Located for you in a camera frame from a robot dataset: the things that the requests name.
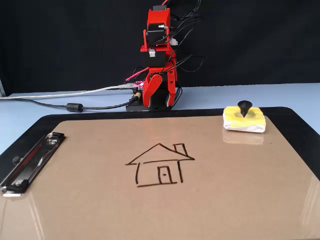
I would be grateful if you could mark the metal clipboard clip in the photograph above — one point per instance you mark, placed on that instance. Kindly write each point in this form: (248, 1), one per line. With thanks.
(32, 160)

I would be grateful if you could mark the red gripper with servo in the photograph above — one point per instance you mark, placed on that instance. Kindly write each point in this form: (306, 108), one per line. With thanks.
(160, 70)

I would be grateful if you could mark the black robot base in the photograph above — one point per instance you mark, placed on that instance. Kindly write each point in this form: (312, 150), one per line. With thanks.
(135, 107)

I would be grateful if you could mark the black desk mat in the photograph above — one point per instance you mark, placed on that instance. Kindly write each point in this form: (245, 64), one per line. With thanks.
(287, 117)

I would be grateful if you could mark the brown clipboard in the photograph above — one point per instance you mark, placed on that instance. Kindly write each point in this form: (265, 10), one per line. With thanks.
(225, 200)

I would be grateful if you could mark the yellow sponge with black knob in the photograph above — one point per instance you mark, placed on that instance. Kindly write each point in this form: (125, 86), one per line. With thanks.
(250, 123)

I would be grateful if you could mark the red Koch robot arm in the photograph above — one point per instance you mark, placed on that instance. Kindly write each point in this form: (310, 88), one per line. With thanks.
(157, 22)

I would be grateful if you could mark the controller circuit board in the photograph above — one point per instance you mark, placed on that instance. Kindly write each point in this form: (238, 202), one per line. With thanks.
(138, 86)

